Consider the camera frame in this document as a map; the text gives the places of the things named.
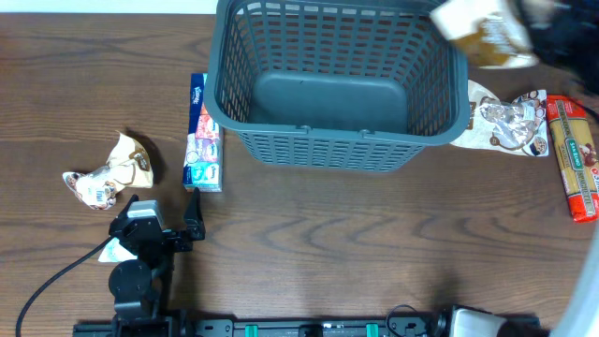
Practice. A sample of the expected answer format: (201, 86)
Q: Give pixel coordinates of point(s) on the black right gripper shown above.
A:
(541, 26)

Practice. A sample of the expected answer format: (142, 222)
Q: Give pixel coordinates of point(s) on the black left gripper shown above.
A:
(195, 229)

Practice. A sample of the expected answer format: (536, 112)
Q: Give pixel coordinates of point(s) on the cookie bag with clear window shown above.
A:
(518, 127)

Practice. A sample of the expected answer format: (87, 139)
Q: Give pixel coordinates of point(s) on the red spaghetti packet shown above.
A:
(576, 154)

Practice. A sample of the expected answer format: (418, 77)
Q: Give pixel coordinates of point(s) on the beige cookie bag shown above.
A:
(128, 165)
(488, 32)

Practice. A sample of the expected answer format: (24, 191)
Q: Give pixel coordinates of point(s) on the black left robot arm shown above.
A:
(140, 285)

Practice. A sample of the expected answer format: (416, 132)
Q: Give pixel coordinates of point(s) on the white paper label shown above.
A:
(113, 252)

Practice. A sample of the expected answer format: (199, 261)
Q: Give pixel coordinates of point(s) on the crumpled beige cookie bag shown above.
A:
(128, 165)

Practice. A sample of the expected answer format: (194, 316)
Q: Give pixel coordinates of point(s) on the Kleenex tissue multipack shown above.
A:
(202, 164)

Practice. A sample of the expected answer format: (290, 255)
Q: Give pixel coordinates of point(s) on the grey plastic basket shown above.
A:
(362, 85)

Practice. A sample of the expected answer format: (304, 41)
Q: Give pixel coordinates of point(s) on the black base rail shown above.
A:
(409, 325)

